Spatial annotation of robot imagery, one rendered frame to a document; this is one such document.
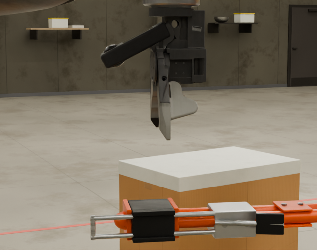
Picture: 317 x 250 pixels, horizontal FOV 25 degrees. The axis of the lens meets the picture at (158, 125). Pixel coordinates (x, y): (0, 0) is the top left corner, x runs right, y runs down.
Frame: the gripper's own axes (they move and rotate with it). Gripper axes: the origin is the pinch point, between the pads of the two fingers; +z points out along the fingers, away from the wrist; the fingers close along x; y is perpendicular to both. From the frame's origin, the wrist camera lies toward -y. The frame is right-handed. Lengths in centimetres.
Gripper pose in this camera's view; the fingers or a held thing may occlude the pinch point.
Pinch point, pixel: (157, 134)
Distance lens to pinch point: 115.9
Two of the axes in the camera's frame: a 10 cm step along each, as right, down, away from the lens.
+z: 0.0, 9.9, 1.3
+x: -1.2, -1.3, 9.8
